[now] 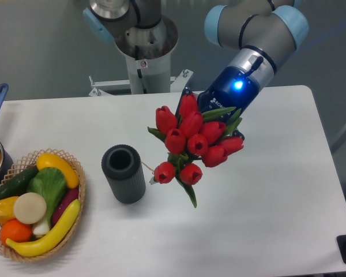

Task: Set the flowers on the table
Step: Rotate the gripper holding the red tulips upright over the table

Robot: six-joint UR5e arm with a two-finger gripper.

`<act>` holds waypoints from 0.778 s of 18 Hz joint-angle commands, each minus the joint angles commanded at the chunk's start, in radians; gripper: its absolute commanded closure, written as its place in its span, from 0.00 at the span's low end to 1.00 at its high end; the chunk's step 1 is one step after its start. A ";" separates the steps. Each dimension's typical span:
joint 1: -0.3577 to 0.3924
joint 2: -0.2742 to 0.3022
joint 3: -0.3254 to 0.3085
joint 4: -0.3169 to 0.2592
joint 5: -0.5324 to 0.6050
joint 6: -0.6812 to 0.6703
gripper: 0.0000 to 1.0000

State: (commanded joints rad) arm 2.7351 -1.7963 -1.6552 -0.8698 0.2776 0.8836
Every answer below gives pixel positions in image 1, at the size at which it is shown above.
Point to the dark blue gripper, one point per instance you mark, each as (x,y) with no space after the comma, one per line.
(230,89)

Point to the red tulip bouquet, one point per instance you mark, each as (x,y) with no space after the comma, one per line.
(200,136)

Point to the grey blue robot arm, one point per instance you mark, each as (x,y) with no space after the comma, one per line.
(264,34)

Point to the dark grey ribbed vase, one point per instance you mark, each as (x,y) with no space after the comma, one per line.
(122,166)

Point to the purple eggplant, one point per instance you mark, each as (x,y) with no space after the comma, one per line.
(64,203)

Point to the green leafy bok choy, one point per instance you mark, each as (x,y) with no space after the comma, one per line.
(50,183)

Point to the woven wicker basket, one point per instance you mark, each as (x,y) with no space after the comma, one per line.
(30,161)

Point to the long yellow banana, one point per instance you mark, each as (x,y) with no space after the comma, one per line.
(52,238)

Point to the beige round disc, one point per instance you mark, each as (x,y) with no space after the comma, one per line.
(29,208)

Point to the green cucumber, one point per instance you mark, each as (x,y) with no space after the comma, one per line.
(18,184)

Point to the yellow bell pepper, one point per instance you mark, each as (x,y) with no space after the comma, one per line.
(7,209)

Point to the orange fruit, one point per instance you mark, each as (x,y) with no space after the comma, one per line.
(16,231)

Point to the white metal base bracket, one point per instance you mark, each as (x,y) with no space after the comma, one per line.
(122,87)

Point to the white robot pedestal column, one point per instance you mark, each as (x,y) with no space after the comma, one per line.
(147,54)

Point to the small tag with string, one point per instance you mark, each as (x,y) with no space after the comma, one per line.
(152,180)

